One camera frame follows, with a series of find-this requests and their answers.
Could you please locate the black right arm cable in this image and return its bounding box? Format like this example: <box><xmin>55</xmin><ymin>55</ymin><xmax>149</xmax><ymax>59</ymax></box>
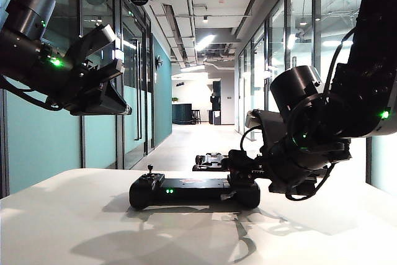
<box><xmin>322</xmin><ymin>27</ymin><xmax>358</xmax><ymax>102</ymax></box>

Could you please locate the black dual-joystick remote control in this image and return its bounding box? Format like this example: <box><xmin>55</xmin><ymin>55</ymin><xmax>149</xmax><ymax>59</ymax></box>
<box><xmin>129</xmin><ymin>163</ymin><xmax>261</xmax><ymax>210</ymax></box>

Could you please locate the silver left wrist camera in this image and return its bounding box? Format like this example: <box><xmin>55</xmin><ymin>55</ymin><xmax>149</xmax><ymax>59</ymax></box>
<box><xmin>70</xmin><ymin>22</ymin><xmax>118</xmax><ymax>68</ymax></box>

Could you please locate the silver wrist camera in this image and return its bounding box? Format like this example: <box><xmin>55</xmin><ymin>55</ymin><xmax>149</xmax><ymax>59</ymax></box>
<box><xmin>244</xmin><ymin>109</ymin><xmax>282</xmax><ymax>148</ymax></box>
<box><xmin>70</xmin><ymin>22</ymin><xmax>118</xmax><ymax>68</ymax></box>

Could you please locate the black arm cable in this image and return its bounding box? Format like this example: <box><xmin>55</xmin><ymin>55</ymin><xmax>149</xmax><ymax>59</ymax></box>
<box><xmin>0</xmin><ymin>73</ymin><xmax>63</xmax><ymax>112</ymax></box>
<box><xmin>322</xmin><ymin>27</ymin><xmax>358</xmax><ymax>102</ymax></box>

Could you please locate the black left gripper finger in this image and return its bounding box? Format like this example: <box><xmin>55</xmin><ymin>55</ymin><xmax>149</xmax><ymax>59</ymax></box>
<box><xmin>103</xmin><ymin>82</ymin><xmax>129</xmax><ymax>109</ymax></box>

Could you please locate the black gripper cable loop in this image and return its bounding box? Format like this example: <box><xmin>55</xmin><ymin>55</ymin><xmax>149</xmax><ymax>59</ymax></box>
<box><xmin>285</xmin><ymin>153</ymin><xmax>337</xmax><ymax>202</ymax></box>

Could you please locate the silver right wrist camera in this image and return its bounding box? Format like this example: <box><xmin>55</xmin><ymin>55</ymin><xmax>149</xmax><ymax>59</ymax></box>
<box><xmin>244</xmin><ymin>109</ymin><xmax>282</xmax><ymax>148</ymax></box>

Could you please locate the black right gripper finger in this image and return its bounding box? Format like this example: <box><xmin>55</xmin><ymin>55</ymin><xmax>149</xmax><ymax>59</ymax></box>
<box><xmin>227</xmin><ymin>168</ymin><xmax>260</xmax><ymax>186</ymax></box>
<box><xmin>221</xmin><ymin>149</ymin><xmax>256</xmax><ymax>170</ymax></box>

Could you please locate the long black door handle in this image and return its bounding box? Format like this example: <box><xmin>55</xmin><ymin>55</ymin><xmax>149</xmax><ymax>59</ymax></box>
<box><xmin>133</xmin><ymin>38</ymin><xmax>140</xmax><ymax>140</ymax></box>
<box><xmin>138</xmin><ymin>41</ymin><xmax>143</xmax><ymax>139</ymax></box>

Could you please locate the long linear ceiling light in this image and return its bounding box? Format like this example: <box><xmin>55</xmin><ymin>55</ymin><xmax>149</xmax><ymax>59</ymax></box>
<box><xmin>195</xmin><ymin>34</ymin><xmax>216</xmax><ymax>52</ymax></box>

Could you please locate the thin black camera cable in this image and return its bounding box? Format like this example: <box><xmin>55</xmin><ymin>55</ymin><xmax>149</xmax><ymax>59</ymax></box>
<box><xmin>239</xmin><ymin>124</ymin><xmax>265</xmax><ymax>155</ymax></box>

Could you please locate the dark bar counter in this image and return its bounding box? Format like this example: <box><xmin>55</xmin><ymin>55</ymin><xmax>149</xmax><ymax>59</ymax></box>
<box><xmin>171</xmin><ymin>103</ymin><xmax>194</xmax><ymax>125</ymax></box>

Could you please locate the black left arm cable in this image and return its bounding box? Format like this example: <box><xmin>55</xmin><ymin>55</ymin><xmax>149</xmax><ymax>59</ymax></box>
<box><xmin>0</xmin><ymin>73</ymin><xmax>63</xmax><ymax>112</ymax></box>

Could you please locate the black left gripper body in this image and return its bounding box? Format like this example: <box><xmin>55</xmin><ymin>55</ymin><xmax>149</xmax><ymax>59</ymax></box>
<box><xmin>63</xmin><ymin>59</ymin><xmax>133</xmax><ymax>117</ymax></box>

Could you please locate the black quadruped robot dog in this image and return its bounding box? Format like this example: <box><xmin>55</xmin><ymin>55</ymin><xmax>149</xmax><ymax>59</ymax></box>
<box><xmin>192</xmin><ymin>151</ymin><xmax>232</xmax><ymax>173</ymax></box>

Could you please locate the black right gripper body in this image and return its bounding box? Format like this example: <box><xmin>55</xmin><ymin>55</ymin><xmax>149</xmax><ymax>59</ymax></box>
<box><xmin>253</xmin><ymin>138</ymin><xmax>353</xmax><ymax>194</ymax></box>

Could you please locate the black standing kiosk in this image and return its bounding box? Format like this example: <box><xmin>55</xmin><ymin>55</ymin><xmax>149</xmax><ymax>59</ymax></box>
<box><xmin>208</xmin><ymin>92</ymin><xmax>223</xmax><ymax>126</ymax></box>

